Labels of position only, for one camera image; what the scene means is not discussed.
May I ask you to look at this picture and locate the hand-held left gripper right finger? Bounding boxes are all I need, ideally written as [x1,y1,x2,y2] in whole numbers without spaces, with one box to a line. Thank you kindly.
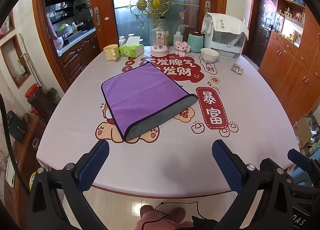
[212,139,293,230]

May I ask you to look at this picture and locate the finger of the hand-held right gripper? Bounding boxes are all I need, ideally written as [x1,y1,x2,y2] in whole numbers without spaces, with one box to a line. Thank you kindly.
[287,148,312,171]

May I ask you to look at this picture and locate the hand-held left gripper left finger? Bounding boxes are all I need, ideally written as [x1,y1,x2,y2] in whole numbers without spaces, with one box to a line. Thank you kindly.
[29,140,110,230]

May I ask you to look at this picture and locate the purple grey towel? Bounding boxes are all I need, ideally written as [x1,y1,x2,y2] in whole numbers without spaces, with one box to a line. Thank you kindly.
[101,61,198,143]

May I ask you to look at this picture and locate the cardboard box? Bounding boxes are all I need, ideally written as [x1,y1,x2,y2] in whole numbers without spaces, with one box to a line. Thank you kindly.
[292,115,320,147]

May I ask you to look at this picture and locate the pink printed tablecloth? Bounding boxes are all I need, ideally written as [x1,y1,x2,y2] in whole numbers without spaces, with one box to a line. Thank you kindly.
[36,45,300,198]

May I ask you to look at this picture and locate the person's pink slipper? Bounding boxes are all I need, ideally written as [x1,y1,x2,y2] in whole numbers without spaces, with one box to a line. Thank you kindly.
[167,207,187,223]
[140,205,156,222]

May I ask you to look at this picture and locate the red lid jar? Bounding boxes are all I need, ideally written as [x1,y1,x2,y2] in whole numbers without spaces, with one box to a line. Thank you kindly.
[25,83,50,119]

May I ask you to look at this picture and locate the black bag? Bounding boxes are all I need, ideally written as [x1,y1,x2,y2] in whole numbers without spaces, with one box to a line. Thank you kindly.
[6,110,27,142]

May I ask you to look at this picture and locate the person's legs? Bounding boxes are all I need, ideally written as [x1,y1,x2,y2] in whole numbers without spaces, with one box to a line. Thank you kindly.
[134,216,196,230]

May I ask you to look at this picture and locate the silver blister pack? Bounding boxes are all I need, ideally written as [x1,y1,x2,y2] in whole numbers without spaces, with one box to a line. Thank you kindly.
[231,64,244,76]

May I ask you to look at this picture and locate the wooden kitchen cabinet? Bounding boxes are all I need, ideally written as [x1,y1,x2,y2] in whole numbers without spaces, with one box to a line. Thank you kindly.
[59,32,101,88]

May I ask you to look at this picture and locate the yellow mug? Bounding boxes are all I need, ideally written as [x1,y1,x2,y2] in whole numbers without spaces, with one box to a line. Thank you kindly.
[103,44,119,61]

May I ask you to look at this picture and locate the white bowl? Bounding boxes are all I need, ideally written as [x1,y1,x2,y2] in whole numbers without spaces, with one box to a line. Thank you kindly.
[200,48,220,63]

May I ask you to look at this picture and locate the green tissue box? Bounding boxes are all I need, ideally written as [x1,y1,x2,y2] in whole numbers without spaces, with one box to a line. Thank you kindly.
[118,36,145,58]

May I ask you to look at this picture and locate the white countertop appliance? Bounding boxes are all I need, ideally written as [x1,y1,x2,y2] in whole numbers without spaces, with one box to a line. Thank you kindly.
[204,20,247,60]

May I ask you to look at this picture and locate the pink toy figure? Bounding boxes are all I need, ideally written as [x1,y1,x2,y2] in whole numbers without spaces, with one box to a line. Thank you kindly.
[174,41,191,56]

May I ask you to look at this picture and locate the mint green canister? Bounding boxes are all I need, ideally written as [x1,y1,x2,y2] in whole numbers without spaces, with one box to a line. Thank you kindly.
[187,31,204,53]

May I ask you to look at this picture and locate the white squeeze bottle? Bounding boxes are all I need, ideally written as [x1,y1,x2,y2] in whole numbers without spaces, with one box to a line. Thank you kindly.
[173,31,183,47]

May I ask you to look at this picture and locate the dark wooden door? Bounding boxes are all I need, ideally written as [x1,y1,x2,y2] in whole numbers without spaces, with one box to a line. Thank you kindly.
[247,0,278,57]

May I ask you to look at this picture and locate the glass dome with pink flower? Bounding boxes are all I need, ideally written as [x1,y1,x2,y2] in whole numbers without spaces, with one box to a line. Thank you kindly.
[150,26,169,58]

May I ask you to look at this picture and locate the white cloth cover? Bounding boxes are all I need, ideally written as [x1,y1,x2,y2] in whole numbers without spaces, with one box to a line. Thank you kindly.
[201,12,250,41]

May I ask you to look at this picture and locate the red door decoration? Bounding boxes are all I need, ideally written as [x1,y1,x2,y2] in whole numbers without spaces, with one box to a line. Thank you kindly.
[264,0,276,15]

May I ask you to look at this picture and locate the clear glass bottle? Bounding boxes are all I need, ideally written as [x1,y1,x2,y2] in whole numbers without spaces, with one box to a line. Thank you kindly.
[159,16,170,46]

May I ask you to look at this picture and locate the glass sliding door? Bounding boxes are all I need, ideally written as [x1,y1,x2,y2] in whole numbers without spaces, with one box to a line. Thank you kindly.
[110,0,209,53]

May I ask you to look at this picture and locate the gold door ornament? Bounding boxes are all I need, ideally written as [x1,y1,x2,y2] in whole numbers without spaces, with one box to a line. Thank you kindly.
[129,0,174,31]

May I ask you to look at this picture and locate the thin black cable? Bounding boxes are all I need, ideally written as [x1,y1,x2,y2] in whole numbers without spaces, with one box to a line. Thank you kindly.
[140,201,218,230]

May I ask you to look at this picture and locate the wooden wall cabinet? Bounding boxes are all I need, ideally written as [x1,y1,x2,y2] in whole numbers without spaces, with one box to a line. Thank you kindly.
[258,0,320,127]

